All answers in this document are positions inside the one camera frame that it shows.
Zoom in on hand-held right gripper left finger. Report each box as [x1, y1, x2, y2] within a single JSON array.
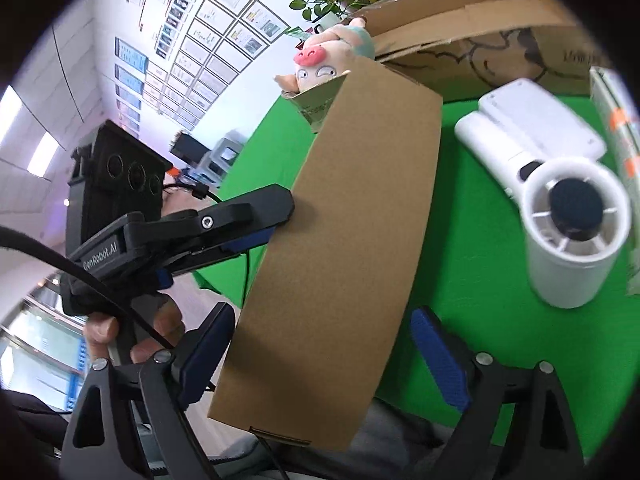
[[60, 302, 236, 480]]

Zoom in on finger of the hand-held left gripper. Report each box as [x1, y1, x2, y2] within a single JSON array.
[[154, 226, 278, 291], [122, 184, 295, 257]]

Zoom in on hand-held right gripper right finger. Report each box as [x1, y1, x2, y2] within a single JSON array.
[[410, 306, 587, 480]]

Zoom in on long brown cardboard box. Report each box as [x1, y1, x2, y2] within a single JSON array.
[[206, 55, 444, 453]]

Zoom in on pink pig plush toy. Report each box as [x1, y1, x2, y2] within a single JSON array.
[[273, 16, 377, 98]]

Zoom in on white handheld vacuum cleaner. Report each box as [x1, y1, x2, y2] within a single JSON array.
[[454, 78, 633, 309]]

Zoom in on large cardboard box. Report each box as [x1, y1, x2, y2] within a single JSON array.
[[350, 0, 613, 103]]

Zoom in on person's left hand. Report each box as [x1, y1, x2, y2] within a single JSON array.
[[81, 294, 187, 367]]

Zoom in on black monitor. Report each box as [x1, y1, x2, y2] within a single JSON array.
[[170, 132, 207, 162]]

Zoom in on person's grey trousers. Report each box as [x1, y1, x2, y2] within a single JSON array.
[[220, 397, 476, 480]]

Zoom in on glass window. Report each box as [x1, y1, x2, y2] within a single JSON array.
[[0, 280, 87, 411]]

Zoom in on dark clothing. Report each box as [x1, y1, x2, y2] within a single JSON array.
[[0, 390, 76, 480]]

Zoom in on white box with orange labels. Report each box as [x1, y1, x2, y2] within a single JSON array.
[[589, 66, 640, 201]]

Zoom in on thick black cable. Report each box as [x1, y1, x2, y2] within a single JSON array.
[[0, 226, 176, 351]]

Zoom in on group of framed wall posters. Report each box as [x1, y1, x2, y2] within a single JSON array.
[[112, 0, 292, 133]]

